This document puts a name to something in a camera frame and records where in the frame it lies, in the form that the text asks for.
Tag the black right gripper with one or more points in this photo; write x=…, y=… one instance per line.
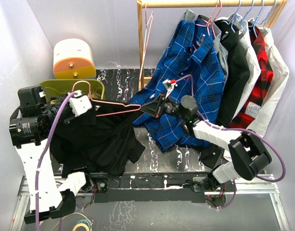
x=154, y=107

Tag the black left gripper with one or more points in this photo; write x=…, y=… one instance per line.
x=70, y=116

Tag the pink wire hanger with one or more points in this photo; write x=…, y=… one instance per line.
x=129, y=107
x=147, y=33

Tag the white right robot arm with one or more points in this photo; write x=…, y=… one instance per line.
x=248, y=153

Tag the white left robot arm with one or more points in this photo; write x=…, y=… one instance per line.
x=31, y=128

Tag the blue plaid shirt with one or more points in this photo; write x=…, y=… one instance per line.
x=191, y=59

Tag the red black plaid shirt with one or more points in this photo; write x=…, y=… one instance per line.
x=249, y=115

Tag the black hanging shirt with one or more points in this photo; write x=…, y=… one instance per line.
x=238, y=72

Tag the pink hanger holding blue shirt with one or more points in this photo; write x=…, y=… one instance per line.
x=210, y=22

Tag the white grey hanging shirt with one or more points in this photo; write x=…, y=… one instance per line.
x=251, y=58

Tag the green plastic basket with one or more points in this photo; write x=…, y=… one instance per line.
x=59, y=87

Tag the white orange drawer box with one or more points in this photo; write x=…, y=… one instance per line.
x=73, y=59

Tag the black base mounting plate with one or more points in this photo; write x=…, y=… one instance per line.
x=156, y=187

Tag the wooden clothes rack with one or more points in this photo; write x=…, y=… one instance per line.
x=278, y=6

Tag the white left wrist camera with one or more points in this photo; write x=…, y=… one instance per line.
x=79, y=103

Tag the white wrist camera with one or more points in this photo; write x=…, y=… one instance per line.
x=79, y=103
x=169, y=85

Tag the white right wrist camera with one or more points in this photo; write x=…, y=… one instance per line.
x=169, y=85

